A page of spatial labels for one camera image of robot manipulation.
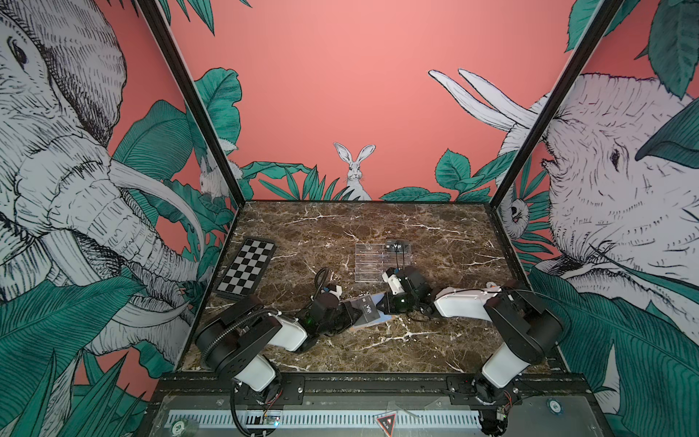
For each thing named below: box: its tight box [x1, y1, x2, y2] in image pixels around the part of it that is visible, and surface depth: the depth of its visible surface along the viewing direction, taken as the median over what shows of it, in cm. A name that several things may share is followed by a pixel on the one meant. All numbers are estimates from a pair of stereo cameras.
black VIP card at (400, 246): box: [384, 239, 411, 255], surface depth 97 cm
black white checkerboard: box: [212, 236, 278, 299], surface depth 97 cm
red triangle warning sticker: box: [376, 413, 396, 437], surface depth 70 cm
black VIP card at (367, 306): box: [350, 294, 381, 324], surface depth 91 cm
